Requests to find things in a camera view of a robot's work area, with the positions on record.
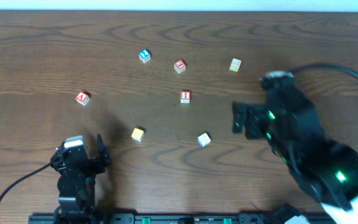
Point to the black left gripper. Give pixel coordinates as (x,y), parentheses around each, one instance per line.
(84,165)

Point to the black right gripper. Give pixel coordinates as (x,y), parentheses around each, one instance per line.
(254,121)

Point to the red letter I block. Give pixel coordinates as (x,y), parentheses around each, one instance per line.
(185,97)

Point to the red letter A block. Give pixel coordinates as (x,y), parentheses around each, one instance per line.
(82,98)

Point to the blue number 2 block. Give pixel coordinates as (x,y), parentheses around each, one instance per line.
(144,55)

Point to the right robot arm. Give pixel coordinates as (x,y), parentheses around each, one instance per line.
(323,168)

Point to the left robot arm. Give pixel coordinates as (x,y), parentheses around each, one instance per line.
(76,184)

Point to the pale yellow wooden block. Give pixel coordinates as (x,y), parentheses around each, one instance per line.
(235,65)

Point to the white and blue block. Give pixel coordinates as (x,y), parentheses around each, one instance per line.
(204,139)

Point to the red number 3 block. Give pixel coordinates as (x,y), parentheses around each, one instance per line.
(180,66)

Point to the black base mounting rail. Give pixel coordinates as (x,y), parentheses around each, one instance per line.
(284,215)

